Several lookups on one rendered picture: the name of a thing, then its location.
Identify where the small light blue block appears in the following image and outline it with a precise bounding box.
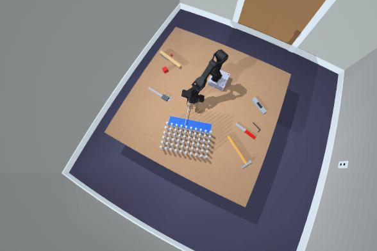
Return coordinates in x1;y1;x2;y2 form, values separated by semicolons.
252;98;266;114

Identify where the blue flat strip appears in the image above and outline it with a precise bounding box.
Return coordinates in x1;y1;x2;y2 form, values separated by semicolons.
168;116;212;133

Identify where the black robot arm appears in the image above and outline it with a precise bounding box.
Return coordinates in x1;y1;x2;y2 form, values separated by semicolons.
185;50;228;104

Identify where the hammer with wooden handle and grey head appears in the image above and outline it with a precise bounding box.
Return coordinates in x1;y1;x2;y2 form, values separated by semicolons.
227;135;252;168

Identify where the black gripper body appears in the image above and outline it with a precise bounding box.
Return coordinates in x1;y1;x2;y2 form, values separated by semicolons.
181;90;205;102

